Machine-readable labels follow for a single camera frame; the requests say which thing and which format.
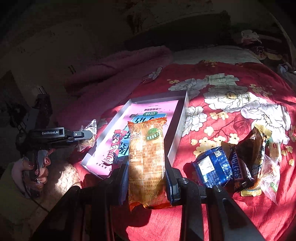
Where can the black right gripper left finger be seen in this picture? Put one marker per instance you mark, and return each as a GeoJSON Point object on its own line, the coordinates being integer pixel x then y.
{"type": "Point", "coordinates": [85, 214]}

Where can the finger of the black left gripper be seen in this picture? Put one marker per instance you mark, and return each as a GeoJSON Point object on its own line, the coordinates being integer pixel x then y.
{"type": "Point", "coordinates": [79, 135]}

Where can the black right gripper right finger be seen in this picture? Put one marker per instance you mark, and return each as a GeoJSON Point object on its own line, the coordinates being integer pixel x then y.
{"type": "Point", "coordinates": [226, 220]}

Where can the clear rice cracker packet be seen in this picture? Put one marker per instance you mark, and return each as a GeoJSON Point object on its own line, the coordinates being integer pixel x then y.
{"type": "Point", "coordinates": [83, 144]}

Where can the blue snack packet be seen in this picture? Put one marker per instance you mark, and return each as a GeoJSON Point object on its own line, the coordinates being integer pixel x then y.
{"type": "Point", "coordinates": [213, 168]}

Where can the brown Snickers bar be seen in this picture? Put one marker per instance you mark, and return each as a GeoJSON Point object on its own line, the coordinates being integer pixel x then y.
{"type": "Point", "coordinates": [242, 177]}

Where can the yellow green snack packet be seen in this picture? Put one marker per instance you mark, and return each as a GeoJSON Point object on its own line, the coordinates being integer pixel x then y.
{"type": "Point", "coordinates": [269, 179]}

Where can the orange bread packet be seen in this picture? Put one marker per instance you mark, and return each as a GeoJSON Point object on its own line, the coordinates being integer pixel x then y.
{"type": "Point", "coordinates": [147, 181]}

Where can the brown gold snack packet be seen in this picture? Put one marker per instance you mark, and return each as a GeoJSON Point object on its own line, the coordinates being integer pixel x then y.
{"type": "Point", "coordinates": [251, 151]}

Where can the left hand with red nails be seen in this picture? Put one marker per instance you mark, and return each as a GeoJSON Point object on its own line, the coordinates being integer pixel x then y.
{"type": "Point", "coordinates": [23, 181]}

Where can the pink blue children's book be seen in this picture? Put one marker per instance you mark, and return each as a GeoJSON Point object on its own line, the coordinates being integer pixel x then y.
{"type": "Point", "coordinates": [112, 146]}

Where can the magenta blanket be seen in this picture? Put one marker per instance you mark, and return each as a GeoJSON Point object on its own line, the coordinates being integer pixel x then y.
{"type": "Point", "coordinates": [101, 86]}

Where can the red floral quilt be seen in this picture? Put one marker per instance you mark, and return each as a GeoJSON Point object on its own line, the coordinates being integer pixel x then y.
{"type": "Point", "coordinates": [226, 102]}

